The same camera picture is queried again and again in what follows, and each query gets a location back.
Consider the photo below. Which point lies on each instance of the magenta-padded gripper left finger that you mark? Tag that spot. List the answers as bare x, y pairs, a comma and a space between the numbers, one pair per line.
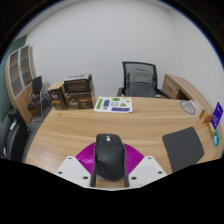
85, 158

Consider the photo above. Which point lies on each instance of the dark open cardboard box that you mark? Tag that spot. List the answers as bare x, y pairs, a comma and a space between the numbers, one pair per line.
78, 83

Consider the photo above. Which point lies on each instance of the black leather armchair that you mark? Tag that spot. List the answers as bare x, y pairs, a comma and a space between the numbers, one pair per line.
13, 136

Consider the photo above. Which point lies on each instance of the dark grey mouse pad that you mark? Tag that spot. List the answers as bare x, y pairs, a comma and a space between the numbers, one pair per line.
183, 149

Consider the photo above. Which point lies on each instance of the black mesh office chair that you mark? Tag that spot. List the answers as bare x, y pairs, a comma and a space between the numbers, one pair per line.
140, 81

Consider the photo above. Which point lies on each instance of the small brown cardboard box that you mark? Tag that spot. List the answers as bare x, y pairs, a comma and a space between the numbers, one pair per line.
56, 97

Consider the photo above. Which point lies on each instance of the white green purple printed sheet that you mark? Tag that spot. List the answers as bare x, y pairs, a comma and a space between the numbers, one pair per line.
112, 104

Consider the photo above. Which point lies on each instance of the small green packet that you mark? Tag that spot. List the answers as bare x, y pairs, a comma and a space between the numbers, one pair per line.
216, 137

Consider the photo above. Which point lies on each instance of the small orange-brown box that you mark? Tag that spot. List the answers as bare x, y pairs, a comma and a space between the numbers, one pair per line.
205, 116

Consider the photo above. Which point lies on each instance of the black visitor chair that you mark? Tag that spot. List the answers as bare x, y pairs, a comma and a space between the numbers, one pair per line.
36, 86

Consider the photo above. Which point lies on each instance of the small yellow packet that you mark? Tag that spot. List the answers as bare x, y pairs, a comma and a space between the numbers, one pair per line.
211, 128

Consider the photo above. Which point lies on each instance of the purple standing card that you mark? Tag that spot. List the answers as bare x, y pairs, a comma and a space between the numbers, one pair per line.
217, 115

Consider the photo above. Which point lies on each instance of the wooden side desk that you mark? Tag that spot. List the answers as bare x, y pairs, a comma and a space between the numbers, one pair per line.
178, 86

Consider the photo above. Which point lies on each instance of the wooden glass-door cabinet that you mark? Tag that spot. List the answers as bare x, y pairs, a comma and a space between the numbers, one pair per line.
18, 96

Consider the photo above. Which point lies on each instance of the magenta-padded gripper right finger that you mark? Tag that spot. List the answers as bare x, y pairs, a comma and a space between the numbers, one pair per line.
135, 160

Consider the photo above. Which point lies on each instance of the black computer mouse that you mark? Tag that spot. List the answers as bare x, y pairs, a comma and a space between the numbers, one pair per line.
110, 158

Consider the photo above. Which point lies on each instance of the wide brown cardboard box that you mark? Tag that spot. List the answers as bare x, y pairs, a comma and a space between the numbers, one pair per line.
80, 100

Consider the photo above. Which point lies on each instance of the round grey white disc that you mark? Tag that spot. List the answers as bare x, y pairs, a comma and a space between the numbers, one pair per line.
188, 107

